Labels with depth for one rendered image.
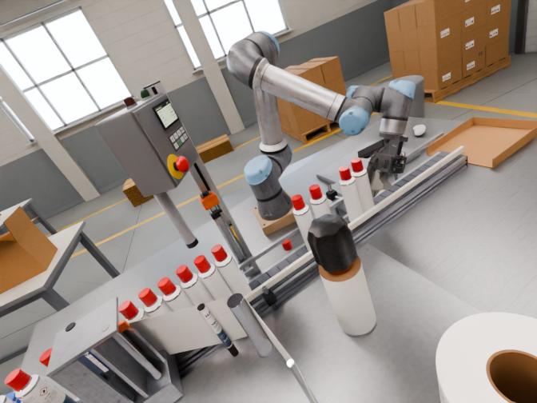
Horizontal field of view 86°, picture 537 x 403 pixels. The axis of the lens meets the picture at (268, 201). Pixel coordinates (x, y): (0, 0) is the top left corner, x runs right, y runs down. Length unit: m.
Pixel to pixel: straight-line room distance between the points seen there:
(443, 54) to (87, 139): 5.83
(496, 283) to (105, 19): 6.07
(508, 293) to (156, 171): 0.85
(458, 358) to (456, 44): 4.14
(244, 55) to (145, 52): 5.19
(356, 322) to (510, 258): 0.45
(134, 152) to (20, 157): 6.23
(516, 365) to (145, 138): 0.74
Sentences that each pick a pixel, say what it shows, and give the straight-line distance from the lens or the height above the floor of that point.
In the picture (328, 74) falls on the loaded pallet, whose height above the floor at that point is 0.74.
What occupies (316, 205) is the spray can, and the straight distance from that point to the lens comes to 0.87.
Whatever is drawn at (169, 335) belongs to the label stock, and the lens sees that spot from 0.81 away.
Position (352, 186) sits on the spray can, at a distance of 0.92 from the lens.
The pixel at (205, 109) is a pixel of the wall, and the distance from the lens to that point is 6.11.
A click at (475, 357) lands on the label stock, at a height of 1.02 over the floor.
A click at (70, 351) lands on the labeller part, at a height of 1.14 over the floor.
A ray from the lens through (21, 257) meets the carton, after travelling 2.29.
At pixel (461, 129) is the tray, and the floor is 0.84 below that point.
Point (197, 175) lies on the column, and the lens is 0.84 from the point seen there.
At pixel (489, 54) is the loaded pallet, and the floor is 0.27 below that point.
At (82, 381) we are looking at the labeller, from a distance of 0.75.
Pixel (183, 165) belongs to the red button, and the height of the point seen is 1.33.
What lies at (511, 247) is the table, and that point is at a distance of 0.99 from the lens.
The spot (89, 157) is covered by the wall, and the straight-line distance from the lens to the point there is 6.53.
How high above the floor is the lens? 1.51
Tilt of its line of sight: 29 degrees down
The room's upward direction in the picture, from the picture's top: 23 degrees counter-clockwise
